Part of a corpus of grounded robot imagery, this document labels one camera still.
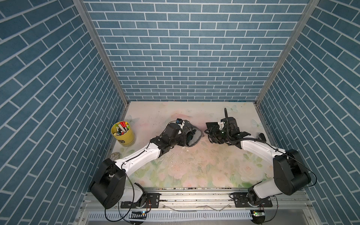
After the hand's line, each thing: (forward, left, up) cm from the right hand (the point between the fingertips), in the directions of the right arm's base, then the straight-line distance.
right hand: (207, 133), depth 87 cm
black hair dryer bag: (-3, -3, +8) cm, 9 cm away
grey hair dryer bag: (+6, +13, -3) cm, 14 cm away
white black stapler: (+5, -38, -8) cm, 39 cm away
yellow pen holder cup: (-3, +54, +1) cm, 54 cm away
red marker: (0, +54, +3) cm, 54 cm away
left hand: (-4, +11, +1) cm, 12 cm away
